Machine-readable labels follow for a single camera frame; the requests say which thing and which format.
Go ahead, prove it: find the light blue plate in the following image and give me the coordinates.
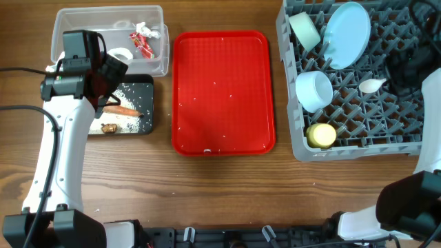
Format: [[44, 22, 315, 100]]
[[323, 2, 371, 70]]

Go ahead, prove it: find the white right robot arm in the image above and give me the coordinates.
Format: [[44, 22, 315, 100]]
[[335, 45, 440, 247]]

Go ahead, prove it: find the white rice pile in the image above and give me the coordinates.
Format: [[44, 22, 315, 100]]
[[88, 84, 152, 134]]

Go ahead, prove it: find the grey-blue dishwasher rack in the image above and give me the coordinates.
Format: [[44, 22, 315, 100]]
[[276, 1, 440, 161]]

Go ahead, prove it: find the clear plastic bin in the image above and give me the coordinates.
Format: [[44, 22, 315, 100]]
[[50, 5, 170, 77]]

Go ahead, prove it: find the brown food scrap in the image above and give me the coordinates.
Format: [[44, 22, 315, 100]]
[[101, 123, 118, 134]]

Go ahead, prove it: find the white plastic spoon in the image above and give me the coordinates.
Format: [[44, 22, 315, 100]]
[[358, 79, 387, 94]]

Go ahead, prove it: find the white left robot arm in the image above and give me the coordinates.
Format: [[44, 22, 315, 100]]
[[2, 30, 151, 247]]

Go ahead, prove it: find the light blue bowl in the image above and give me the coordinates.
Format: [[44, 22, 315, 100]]
[[296, 71, 334, 113]]

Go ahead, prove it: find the yellow cup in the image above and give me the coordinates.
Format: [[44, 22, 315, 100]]
[[306, 123, 337, 149]]

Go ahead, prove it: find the black tray bin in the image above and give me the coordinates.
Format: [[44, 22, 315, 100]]
[[88, 74, 155, 136]]

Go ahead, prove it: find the pale green bowl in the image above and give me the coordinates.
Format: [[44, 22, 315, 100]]
[[289, 12, 321, 52]]

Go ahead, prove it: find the red plastic tray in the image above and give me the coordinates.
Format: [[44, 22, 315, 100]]
[[172, 30, 276, 156]]

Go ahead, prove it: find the white tissue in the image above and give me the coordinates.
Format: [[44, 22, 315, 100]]
[[135, 22, 161, 39]]

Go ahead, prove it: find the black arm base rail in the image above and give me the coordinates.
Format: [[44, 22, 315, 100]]
[[144, 226, 359, 248]]

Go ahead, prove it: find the red snack wrapper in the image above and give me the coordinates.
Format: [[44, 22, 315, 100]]
[[129, 32, 155, 59]]

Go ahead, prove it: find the orange carrot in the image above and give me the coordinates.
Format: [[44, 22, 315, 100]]
[[103, 105, 143, 117]]

